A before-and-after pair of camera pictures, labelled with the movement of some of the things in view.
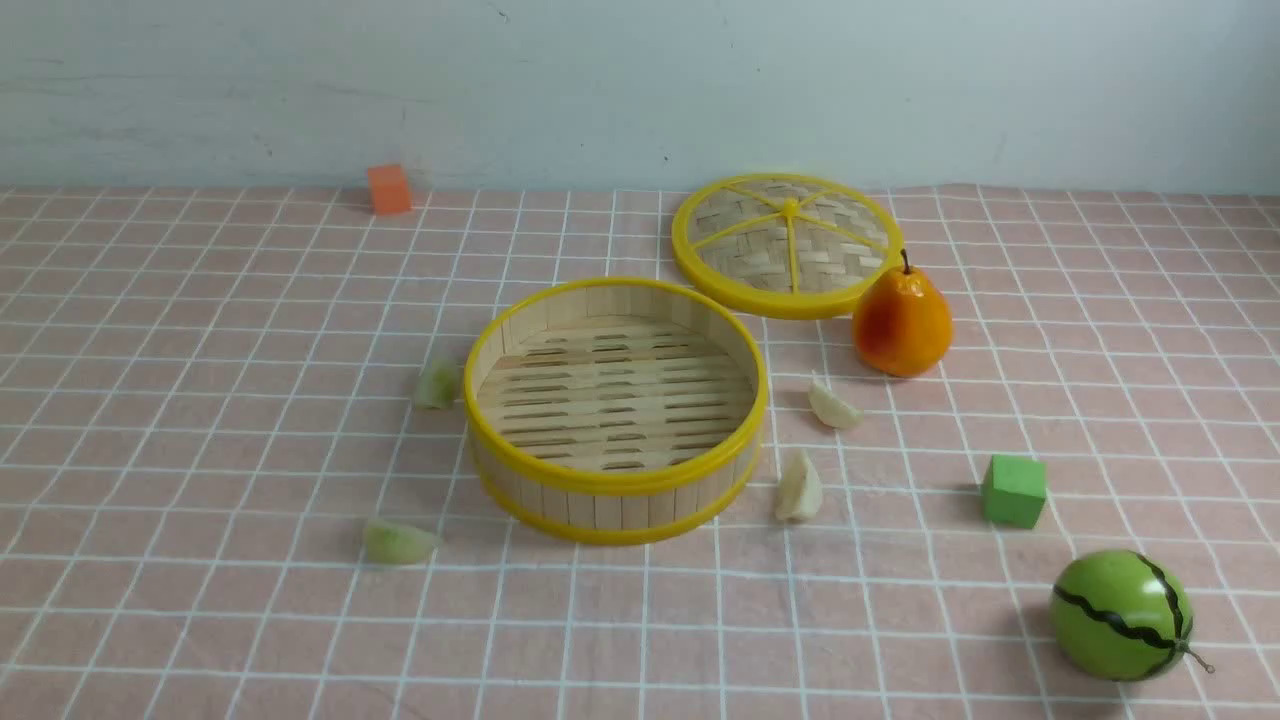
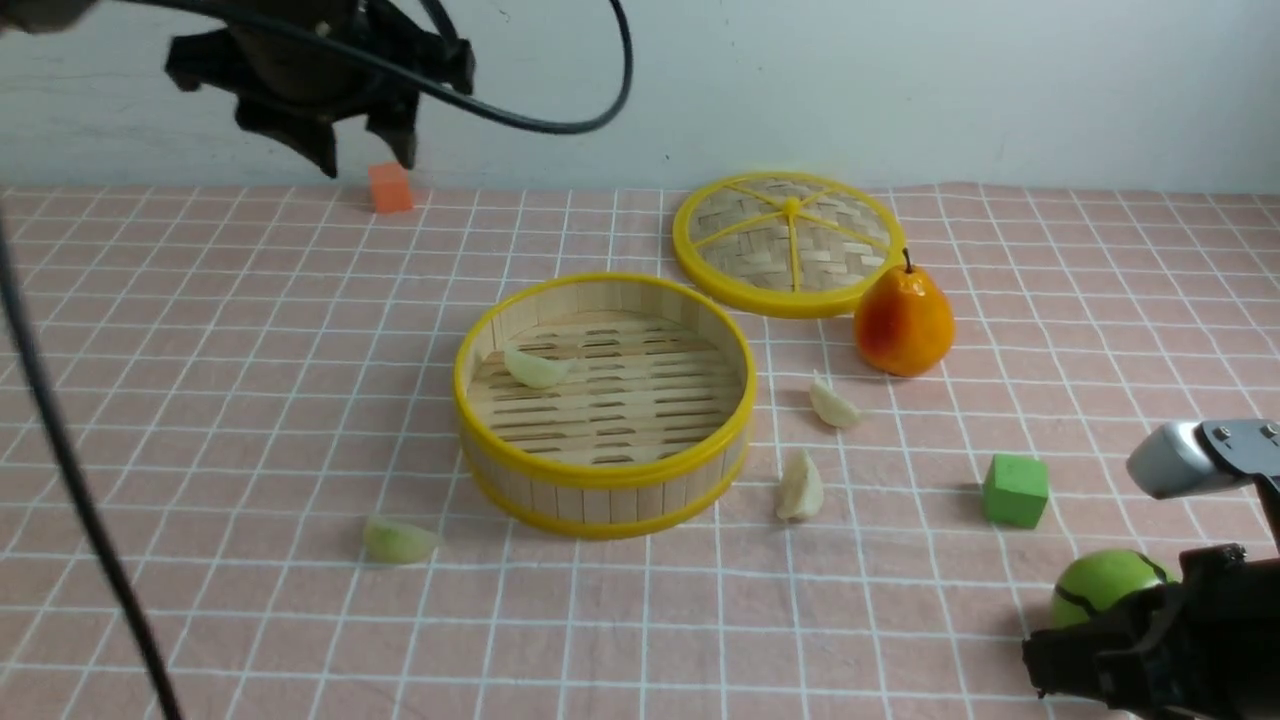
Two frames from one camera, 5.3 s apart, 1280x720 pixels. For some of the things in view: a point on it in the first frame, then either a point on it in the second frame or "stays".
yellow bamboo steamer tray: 614,411 stays
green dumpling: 439,386 → 535,373
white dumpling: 800,491 stays
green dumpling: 391,544 stays
